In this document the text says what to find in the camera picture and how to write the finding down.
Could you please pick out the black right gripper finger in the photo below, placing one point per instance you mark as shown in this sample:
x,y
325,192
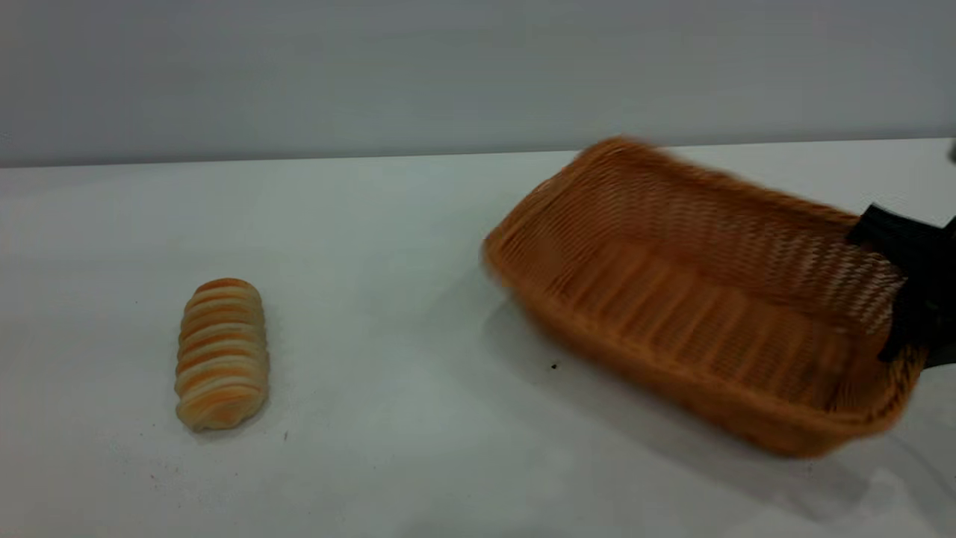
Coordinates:
x,y
922,317
907,240

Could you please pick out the striped bread roll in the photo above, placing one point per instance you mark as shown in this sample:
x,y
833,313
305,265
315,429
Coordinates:
x,y
222,355

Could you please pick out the orange woven wicker basket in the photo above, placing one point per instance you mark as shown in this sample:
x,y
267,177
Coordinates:
x,y
694,314

